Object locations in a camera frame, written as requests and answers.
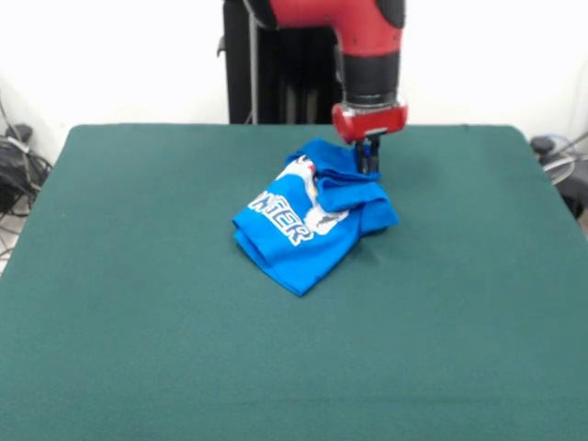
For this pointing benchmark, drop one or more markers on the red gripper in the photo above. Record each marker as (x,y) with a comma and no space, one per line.
(367,121)

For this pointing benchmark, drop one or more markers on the blue shirt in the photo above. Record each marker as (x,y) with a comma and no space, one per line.
(298,257)

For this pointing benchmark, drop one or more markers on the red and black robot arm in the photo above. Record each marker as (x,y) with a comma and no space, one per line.
(358,32)

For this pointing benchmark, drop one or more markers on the dark green table cloth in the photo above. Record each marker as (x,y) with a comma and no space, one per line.
(138,358)

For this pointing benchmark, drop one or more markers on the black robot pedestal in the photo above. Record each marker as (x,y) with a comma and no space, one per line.
(285,78)

